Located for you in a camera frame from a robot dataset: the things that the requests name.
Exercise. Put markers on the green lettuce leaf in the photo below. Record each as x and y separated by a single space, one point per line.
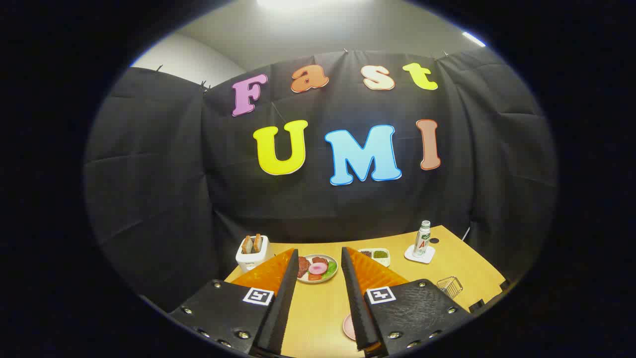
331 268

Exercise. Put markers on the long brown meat piece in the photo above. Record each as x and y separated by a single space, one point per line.
303 267

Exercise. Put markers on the white divided dish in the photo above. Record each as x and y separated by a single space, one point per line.
382 261

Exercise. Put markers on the small brown meat piece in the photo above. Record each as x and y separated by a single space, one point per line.
319 260

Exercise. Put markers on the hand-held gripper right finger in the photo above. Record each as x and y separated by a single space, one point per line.
355 308

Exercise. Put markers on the white bottle green cap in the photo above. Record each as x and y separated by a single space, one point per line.
422 241

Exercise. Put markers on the pink round plate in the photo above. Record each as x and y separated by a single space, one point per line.
349 328

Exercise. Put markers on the white oval plate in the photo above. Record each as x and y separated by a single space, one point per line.
332 278

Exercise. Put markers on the white toaster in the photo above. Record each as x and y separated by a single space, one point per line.
251 261

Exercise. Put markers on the pink ham slice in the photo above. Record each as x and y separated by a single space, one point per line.
318 268

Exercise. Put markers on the brown toast slice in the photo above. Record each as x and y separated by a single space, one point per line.
246 244
257 242

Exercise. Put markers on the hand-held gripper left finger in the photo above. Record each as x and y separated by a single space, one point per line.
282 311

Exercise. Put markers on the white square coaster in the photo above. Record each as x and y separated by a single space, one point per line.
426 258

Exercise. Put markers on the black table clamp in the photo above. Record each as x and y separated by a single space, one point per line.
476 306
505 284

